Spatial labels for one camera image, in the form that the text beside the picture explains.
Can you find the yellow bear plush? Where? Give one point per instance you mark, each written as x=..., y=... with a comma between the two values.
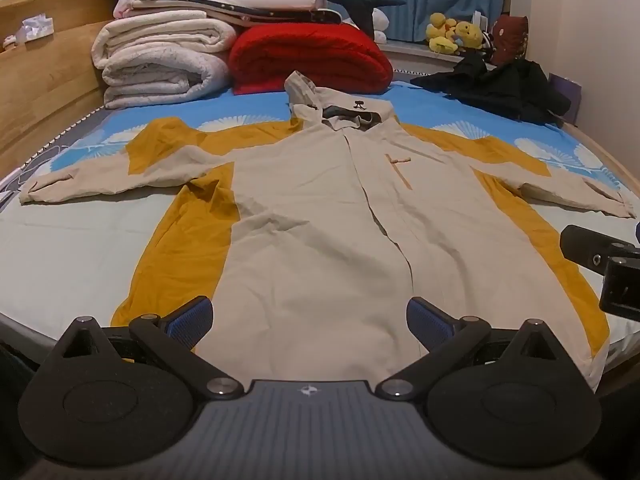
x=470, y=35

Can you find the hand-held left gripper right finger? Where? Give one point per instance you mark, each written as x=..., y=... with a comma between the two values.
x=427, y=321

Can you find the blue patterned bed sheet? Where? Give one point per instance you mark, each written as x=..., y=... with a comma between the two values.
x=65, y=240

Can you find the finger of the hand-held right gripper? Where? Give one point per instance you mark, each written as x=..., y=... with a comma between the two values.
x=622, y=287
x=582, y=245

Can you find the red folded blanket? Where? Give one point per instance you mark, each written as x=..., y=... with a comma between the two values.
x=305, y=57

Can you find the yellow duck plush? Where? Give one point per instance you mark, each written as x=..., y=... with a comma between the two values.
x=442, y=46

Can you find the beige and yellow jacket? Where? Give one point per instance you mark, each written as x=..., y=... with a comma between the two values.
x=310, y=210

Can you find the white plush toy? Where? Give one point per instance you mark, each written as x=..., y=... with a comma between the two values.
x=381, y=22

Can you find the black clothing pile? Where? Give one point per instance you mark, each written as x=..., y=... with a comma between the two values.
x=500, y=87

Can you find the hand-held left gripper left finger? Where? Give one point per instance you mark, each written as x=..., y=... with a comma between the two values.
x=192, y=319

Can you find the cream folded blanket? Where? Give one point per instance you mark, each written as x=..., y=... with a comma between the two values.
x=160, y=32

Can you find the speckled white folded quilt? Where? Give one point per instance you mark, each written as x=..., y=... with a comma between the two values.
x=160, y=77

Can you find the white plastic object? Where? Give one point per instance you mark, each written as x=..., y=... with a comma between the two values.
x=481, y=22

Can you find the small yellow plush toy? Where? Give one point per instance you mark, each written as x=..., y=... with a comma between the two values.
x=442, y=24

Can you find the white and pink bedding stack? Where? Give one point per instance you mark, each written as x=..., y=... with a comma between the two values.
x=280, y=12

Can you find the dark red cushion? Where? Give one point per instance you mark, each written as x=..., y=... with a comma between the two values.
x=511, y=37

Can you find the grey window ledge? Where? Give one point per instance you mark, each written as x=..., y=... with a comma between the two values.
x=415, y=55

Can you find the purple bag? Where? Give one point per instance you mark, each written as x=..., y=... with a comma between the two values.
x=567, y=92

